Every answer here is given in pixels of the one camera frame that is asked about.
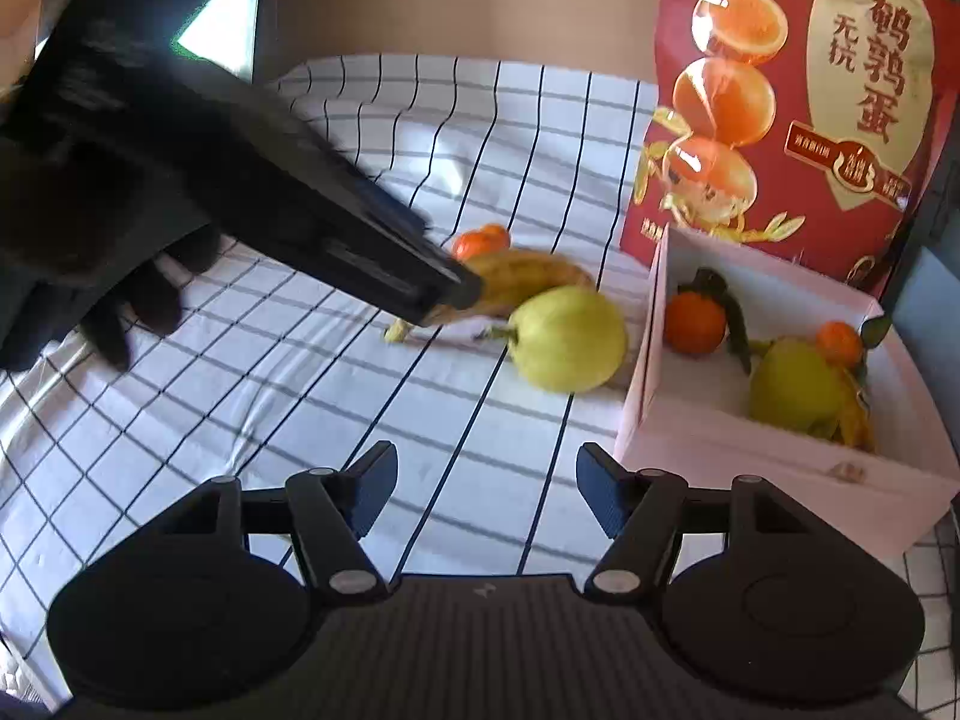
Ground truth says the glass computer case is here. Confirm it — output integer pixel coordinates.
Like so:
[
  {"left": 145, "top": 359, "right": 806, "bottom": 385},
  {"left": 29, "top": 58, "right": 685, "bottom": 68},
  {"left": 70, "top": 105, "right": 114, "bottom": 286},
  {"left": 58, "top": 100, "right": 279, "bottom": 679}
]
[{"left": 889, "top": 165, "right": 960, "bottom": 391}]

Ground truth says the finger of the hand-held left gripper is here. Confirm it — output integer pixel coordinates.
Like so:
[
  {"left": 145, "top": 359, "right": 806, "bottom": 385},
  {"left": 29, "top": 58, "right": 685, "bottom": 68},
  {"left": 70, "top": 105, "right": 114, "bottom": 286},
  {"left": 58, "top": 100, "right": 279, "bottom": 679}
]
[
  {"left": 251, "top": 82, "right": 434, "bottom": 241},
  {"left": 221, "top": 157, "right": 485, "bottom": 329}
]

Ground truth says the green pear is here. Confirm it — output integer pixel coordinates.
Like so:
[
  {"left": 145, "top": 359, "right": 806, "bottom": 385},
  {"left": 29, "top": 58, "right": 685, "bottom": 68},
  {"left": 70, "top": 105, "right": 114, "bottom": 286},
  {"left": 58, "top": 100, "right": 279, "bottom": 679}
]
[
  {"left": 480, "top": 286, "right": 629, "bottom": 393},
  {"left": 748, "top": 337, "right": 863, "bottom": 436}
]

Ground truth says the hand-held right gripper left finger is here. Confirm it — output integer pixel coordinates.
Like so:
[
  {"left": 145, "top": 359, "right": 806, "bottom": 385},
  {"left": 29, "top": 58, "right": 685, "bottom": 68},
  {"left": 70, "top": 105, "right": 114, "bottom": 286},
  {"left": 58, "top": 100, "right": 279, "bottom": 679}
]
[{"left": 146, "top": 441, "right": 400, "bottom": 597}]

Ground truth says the red snack bag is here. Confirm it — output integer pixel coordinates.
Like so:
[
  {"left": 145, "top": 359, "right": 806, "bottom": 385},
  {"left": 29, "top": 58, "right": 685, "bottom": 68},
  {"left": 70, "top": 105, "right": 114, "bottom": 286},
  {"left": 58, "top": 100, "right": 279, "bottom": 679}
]
[{"left": 619, "top": 0, "right": 960, "bottom": 301}]

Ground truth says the tangerine with green leaves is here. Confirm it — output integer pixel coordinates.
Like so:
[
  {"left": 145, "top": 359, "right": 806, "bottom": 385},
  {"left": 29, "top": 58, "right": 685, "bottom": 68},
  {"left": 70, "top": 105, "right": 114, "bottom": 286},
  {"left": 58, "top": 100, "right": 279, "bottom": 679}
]
[{"left": 664, "top": 266, "right": 755, "bottom": 376}]

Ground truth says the dark screen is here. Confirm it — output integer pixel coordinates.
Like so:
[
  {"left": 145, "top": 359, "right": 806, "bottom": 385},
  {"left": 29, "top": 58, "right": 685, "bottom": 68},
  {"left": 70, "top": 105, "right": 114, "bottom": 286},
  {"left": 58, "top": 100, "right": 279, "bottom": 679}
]
[{"left": 169, "top": 0, "right": 269, "bottom": 87}]

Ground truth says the pink cardboard box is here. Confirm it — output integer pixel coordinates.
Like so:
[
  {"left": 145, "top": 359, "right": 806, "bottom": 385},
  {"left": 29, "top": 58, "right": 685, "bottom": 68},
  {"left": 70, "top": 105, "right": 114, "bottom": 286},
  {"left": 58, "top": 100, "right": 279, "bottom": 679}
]
[{"left": 613, "top": 223, "right": 960, "bottom": 560}]

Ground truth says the small tangerine with leaf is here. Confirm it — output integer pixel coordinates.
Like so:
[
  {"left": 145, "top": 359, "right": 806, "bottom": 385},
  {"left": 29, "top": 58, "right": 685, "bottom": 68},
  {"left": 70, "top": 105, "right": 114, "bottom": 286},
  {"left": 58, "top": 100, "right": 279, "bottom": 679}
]
[{"left": 816, "top": 315, "right": 893, "bottom": 368}]

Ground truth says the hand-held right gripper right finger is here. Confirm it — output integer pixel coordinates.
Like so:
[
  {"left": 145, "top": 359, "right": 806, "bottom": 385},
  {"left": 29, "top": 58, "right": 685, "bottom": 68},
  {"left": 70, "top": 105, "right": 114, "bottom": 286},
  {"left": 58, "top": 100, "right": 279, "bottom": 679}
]
[{"left": 576, "top": 442, "right": 826, "bottom": 597}]

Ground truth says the white checkered cloth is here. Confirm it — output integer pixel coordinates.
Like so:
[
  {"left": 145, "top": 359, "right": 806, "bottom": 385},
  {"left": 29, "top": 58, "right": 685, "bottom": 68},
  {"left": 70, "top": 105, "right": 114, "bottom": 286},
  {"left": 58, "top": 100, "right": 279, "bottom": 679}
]
[{"left": 0, "top": 52, "right": 960, "bottom": 720}]

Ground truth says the person's left hand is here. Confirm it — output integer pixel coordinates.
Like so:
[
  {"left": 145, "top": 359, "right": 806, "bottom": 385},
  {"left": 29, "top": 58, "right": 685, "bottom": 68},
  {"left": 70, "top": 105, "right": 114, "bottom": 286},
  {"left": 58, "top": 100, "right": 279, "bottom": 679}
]
[{"left": 0, "top": 225, "right": 224, "bottom": 374}]

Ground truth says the small banana with sticker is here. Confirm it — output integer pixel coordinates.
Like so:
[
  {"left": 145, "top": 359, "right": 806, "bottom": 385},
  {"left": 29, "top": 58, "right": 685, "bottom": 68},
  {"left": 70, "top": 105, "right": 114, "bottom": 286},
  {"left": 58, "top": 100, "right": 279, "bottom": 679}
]
[{"left": 384, "top": 247, "right": 597, "bottom": 346}]

